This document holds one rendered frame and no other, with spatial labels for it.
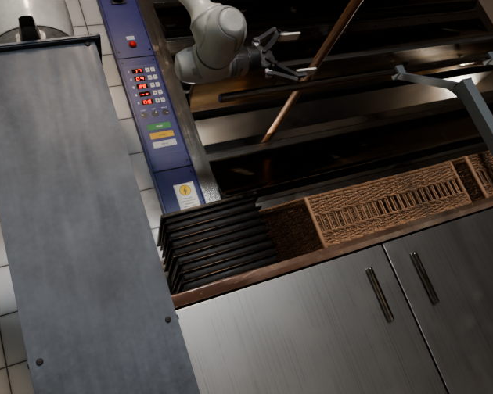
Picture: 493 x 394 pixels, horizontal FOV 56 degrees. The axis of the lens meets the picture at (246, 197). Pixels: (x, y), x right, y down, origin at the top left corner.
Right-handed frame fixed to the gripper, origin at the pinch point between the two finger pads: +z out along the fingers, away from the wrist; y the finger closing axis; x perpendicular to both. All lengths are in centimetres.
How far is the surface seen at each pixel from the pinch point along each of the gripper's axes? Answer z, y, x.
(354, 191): -3.1, 47.4, -0.4
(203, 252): -47, 50, -12
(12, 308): -99, 43, -51
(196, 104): -21, -18, -50
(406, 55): 81, -20, -38
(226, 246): -40, 51, -12
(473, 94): 45, 29, 10
